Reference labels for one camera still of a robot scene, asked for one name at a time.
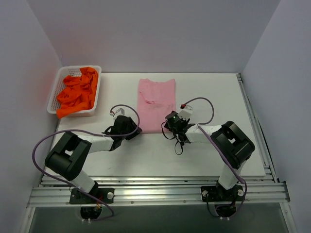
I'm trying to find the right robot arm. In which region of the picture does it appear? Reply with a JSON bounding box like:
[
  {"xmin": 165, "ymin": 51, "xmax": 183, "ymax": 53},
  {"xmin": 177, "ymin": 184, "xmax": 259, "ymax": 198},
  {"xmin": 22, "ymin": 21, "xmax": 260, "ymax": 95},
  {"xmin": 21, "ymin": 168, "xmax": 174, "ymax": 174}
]
[{"xmin": 164, "ymin": 111, "xmax": 255, "ymax": 200}]

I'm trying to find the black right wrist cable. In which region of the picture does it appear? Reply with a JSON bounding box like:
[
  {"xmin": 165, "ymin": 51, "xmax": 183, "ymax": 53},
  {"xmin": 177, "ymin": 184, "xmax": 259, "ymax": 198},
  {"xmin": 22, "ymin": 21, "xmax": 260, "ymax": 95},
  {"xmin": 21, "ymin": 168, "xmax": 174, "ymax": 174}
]
[{"xmin": 160, "ymin": 122, "xmax": 189, "ymax": 156}]

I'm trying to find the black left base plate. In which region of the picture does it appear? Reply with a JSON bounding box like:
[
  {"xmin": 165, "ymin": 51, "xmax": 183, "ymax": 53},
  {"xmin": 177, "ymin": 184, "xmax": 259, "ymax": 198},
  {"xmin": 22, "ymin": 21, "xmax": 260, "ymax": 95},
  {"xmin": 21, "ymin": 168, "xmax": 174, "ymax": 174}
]
[{"xmin": 69, "ymin": 187, "xmax": 115, "ymax": 204}]

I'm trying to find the pink t-shirt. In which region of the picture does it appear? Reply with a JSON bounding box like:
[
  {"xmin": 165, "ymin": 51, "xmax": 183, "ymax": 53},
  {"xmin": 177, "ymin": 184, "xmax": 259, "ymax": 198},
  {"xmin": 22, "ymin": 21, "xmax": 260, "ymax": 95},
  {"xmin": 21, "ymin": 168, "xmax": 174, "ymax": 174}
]
[{"xmin": 137, "ymin": 79, "xmax": 176, "ymax": 133}]

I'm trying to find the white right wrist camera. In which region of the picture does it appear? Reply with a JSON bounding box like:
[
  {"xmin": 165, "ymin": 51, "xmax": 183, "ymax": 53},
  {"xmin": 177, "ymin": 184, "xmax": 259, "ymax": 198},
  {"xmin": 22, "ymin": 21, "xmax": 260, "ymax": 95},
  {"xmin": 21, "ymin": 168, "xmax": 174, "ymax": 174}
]
[{"xmin": 178, "ymin": 104, "xmax": 193, "ymax": 121}]

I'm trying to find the white plastic basket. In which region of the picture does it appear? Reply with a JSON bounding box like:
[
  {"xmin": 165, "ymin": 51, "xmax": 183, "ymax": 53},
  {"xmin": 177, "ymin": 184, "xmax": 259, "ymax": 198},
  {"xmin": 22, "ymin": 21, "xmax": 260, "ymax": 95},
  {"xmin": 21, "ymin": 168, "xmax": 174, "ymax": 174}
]
[{"xmin": 47, "ymin": 65, "xmax": 102, "ymax": 119}]

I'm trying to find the aluminium mounting rail frame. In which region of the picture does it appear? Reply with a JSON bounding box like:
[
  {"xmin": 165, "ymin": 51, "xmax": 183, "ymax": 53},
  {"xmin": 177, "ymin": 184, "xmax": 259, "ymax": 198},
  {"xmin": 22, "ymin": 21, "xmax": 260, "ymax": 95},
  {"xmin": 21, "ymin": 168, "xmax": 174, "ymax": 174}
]
[{"xmin": 26, "ymin": 73, "xmax": 291, "ymax": 208}]

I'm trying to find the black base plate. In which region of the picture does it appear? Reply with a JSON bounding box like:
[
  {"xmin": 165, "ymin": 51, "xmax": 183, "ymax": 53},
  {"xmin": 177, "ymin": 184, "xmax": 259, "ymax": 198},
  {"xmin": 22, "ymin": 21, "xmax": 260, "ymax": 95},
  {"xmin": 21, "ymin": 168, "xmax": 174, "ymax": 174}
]
[
  {"xmin": 200, "ymin": 185, "xmax": 244, "ymax": 202},
  {"xmin": 69, "ymin": 187, "xmax": 115, "ymax": 204}
]

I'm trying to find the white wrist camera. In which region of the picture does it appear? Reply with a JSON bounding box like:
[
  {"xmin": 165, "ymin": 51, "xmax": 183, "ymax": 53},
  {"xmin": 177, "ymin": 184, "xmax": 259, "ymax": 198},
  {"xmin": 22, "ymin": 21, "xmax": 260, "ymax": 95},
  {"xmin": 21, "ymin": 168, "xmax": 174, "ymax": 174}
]
[
  {"xmin": 109, "ymin": 108, "xmax": 125, "ymax": 119},
  {"xmin": 178, "ymin": 104, "xmax": 193, "ymax": 121}
]

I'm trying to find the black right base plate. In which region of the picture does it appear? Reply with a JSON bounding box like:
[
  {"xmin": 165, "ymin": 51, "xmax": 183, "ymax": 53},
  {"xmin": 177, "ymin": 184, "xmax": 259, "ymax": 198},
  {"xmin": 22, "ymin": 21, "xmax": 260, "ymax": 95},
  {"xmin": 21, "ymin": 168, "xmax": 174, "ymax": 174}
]
[{"xmin": 200, "ymin": 185, "xmax": 244, "ymax": 202}]

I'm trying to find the orange t-shirt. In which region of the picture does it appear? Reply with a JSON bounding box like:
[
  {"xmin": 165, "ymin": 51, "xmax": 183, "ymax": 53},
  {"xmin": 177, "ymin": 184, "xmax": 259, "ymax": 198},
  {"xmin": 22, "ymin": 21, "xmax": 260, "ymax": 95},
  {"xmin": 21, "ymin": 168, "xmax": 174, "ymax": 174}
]
[{"xmin": 56, "ymin": 67, "xmax": 99, "ymax": 119}]

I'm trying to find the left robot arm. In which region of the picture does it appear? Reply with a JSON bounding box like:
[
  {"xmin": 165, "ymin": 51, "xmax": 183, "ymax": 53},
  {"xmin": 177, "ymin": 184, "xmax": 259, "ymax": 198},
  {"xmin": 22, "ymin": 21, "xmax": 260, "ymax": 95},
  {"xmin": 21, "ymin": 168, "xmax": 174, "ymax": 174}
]
[{"xmin": 45, "ymin": 115, "xmax": 142, "ymax": 203}]

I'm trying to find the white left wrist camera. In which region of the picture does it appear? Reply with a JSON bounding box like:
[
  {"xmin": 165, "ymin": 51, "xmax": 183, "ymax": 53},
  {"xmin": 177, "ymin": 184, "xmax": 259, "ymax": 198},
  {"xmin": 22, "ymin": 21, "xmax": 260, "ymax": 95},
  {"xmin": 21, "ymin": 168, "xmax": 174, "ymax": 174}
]
[{"xmin": 109, "ymin": 108, "xmax": 125, "ymax": 119}]

